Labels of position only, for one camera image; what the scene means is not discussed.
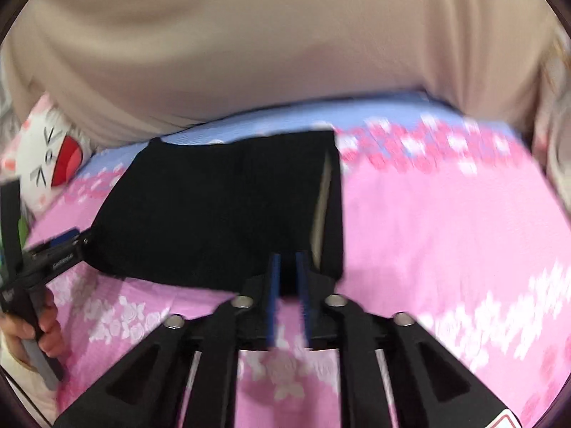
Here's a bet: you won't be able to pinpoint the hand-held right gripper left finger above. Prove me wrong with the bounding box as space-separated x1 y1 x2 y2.
54 252 284 428

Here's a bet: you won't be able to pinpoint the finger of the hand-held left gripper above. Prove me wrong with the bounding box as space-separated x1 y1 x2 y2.
31 228 94 277

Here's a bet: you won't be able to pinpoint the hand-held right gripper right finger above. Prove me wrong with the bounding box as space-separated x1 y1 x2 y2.
294 251 522 428

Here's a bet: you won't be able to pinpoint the black pants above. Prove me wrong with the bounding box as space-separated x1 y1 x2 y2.
89 129 345 297

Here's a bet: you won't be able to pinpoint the person's left forearm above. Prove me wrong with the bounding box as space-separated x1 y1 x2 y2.
0 357 56 415

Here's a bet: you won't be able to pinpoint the person's left hand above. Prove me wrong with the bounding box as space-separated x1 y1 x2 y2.
0 292 64 368

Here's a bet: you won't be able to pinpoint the white cat face pillow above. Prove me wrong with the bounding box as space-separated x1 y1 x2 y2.
0 93 92 219

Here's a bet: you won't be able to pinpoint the pink floral bed sheet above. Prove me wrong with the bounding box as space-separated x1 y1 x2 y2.
27 91 571 428

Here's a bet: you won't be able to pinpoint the beige cloth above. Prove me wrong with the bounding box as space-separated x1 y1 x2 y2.
0 0 567 148

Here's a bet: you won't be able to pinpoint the pale cloth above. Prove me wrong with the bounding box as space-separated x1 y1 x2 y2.
531 31 571 215

